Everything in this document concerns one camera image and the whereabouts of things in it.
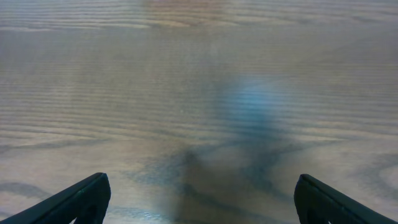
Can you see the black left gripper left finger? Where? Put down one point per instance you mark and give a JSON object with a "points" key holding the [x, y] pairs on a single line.
{"points": [[85, 202]]}

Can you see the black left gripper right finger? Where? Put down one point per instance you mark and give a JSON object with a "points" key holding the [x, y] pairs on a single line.
{"points": [[318, 203]]}

